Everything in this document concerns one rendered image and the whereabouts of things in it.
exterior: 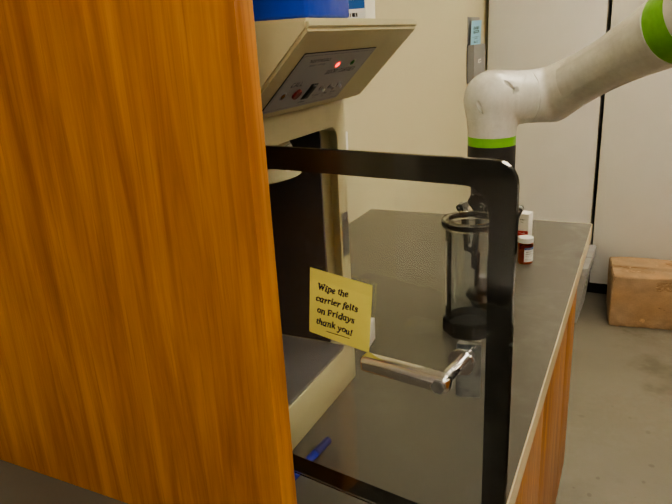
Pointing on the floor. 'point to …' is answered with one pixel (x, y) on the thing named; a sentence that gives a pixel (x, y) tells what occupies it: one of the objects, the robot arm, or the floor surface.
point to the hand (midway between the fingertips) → (488, 268)
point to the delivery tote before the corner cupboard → (584, 279)
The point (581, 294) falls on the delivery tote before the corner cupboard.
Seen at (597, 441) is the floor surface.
